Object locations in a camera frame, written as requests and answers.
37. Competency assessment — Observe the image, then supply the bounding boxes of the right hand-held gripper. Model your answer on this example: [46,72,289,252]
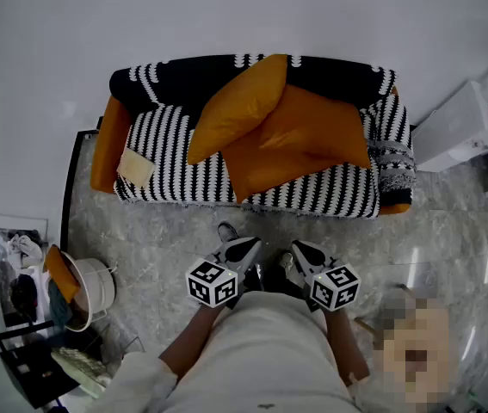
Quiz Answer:
[290,238,362,313]

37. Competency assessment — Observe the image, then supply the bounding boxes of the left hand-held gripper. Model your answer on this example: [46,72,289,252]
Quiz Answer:
[186,236,264,310]

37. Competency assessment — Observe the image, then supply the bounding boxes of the person's left forearm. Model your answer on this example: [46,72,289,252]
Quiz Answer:
[158,303,224,383]

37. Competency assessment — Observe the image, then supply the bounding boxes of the person's right forearm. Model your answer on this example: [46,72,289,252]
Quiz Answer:
[323,307,372,387]

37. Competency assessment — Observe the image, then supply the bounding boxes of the black white patterned sofa cover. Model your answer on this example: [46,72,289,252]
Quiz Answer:
[108,52,413,219]

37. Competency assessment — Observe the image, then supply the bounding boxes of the person's black trousers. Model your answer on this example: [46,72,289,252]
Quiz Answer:
[241,262,316,303]

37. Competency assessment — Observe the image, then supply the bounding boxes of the person's white shirt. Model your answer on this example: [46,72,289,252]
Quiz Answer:
[83,290,369,413]

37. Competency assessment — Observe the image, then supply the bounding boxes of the grey patterned knit blanket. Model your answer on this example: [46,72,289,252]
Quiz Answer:
[367,139,417,207]

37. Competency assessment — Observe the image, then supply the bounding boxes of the beige book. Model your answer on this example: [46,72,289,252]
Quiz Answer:
[116,147,157,189]

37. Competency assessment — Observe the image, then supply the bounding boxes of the wooden stool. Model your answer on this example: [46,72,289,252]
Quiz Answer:
[354,285,452,409]

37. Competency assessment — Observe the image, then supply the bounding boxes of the white round basket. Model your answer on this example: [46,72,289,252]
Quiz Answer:
[59,250,118,333]

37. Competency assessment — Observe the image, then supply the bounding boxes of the teal cloth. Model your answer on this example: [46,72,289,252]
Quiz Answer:
[46,279,74,331]

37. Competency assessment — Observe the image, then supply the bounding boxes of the pale green fuzzy cushion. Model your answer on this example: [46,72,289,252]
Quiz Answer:
[50,346,113,399]

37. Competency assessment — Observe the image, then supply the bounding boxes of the white ventilated cabinet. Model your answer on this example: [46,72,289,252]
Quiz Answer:
[411,79,488,174]

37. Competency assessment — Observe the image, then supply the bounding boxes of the pile of clothes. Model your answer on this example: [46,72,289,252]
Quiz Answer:
[0,229,47,325]

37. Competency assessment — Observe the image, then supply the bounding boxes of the black side table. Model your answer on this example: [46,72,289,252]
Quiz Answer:
[0,319,98,410]

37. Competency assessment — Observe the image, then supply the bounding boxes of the metal wire chair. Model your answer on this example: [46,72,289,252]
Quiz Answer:
[96,322,146,364]

